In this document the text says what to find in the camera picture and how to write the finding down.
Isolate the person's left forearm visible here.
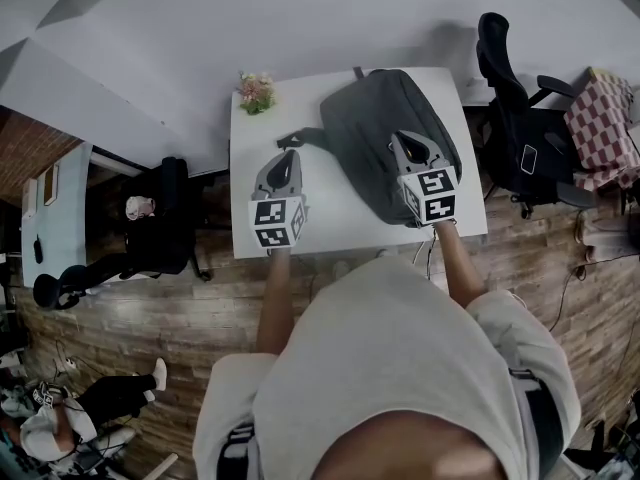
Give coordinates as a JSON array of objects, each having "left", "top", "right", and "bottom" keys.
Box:
[{"left": 256, "top": 247, "right": 296, "bottom": 357}]

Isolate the white cable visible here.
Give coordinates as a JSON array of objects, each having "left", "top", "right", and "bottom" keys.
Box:
[{"left": 412, "top": 239, "right": 437, "bottom": 282}]

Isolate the person's light grey shirt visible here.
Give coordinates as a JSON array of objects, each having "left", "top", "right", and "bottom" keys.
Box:
[{"left": 192, "top": 256, "right": 581, "bottom": 480}]

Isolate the person's right forearm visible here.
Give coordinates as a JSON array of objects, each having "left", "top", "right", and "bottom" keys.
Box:
[{"left": 433, "top": 220, "right": 486, "bottom": 310}]

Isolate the pink flower plant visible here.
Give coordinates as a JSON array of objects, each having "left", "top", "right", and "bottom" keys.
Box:
[{"left": 237, "top": 71, "right": 277, "bottom": 116}]

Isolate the white-edged smartphone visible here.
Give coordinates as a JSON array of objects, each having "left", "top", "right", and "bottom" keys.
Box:
[{"left": 519, "top": 144, "right": 539, "bottom": 175}]

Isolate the black harness strap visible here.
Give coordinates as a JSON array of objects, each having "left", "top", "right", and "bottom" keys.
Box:
[
  {"left": 508, "top": 367, "right": 566, "bottom": 480},
  {"left": 217, "top": 422, "right": 259, "bottom": 480}
]

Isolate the white table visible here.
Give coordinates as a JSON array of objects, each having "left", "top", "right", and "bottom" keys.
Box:
[{"left": 228, "top": 66, "right": 490, "bottom": 260}]

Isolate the pink checkered cloth table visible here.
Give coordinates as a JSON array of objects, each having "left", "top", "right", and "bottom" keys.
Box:
[{"left": 563, "top": 66, "right": 640, "bottom": 192}]

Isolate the light blue desk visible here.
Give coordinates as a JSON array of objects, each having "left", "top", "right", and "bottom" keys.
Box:
[{"left": 19, "top": 141, "right": 94, "bottom": 289}]

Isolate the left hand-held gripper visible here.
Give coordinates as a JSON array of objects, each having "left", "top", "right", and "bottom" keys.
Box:
[{"left": 248, "top": 149, "right": 308, "bottom": 255}]

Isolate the dark grey backpack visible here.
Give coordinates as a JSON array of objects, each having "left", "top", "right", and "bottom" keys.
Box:
[{"left": 276, "top": 66, "right": 464, "bottom": 229}]

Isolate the pink white cloth bundle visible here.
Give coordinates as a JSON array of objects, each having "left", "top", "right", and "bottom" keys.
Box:
[{"left": 124, "top": 195, "right": 156, "bottom": 222}]

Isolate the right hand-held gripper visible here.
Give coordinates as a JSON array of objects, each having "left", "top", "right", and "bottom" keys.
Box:
[{"left": 389, "top": 130, "right": 460, "bottom": 226}]

